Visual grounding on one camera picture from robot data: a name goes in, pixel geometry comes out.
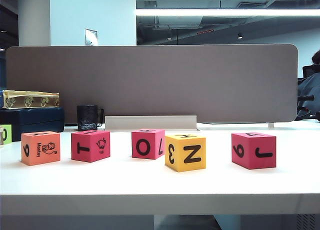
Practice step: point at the black mug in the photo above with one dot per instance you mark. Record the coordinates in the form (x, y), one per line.
(86, 117)

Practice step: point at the grey desk divider panel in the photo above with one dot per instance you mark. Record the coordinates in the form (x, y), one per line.
(175, 82)

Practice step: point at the wall sign on pillar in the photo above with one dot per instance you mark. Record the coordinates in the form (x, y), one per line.
(90, 37)

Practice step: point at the perforated metal panel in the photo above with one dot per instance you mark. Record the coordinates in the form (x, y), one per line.
(306, 222)

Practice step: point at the grey jacket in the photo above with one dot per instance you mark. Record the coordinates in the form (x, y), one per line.
(310, 87)

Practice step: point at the person in background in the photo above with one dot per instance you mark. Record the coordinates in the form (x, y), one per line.
(310, 70)

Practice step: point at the pink block with T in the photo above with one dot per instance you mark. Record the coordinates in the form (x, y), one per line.
(85, 147)

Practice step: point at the dark blue case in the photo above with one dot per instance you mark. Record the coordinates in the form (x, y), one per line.
(37, 122)

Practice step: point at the pink block with J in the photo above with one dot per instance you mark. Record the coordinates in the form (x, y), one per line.
(250, 150)

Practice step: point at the pink block with O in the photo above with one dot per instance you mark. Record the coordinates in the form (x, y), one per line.
(145, 147)

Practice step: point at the orange foam block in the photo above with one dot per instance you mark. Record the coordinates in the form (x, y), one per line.
(40, 150)

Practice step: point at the yellow patterned box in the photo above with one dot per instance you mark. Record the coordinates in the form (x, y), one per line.
(30, 100)

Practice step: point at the yellow foam block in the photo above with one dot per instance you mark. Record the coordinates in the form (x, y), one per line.
(190, 153)

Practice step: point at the small ceiling spot lamp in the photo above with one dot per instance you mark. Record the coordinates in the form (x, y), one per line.
(240, 36)

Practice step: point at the red ceiling sign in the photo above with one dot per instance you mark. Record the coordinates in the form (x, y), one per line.
(205, 31)

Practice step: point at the ceiling light strip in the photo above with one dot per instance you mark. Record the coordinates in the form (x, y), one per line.
(225, 12)

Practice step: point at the green foam block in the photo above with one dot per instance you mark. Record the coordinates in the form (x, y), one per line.
(7, 133)

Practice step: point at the white divider foot bracket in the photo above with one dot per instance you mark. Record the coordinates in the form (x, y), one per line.
(271, 125)

